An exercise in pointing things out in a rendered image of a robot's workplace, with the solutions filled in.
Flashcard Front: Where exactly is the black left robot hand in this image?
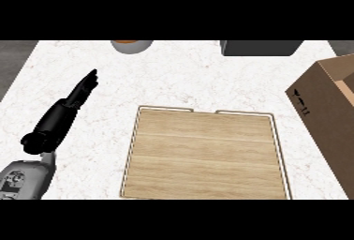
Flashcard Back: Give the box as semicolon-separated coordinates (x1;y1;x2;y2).
19;68;100;156

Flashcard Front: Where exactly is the wooden tray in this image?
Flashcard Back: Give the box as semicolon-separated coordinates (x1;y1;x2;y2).
119;105;293;201

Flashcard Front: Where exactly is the brown cardboard box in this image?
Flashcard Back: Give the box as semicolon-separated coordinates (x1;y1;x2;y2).
283;52;354;201

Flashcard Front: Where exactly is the grey cup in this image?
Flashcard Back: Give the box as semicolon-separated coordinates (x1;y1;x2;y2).
109;39;153;55

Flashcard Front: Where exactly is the dark grey appliance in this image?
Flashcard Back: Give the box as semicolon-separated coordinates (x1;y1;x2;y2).
218;39;305;57

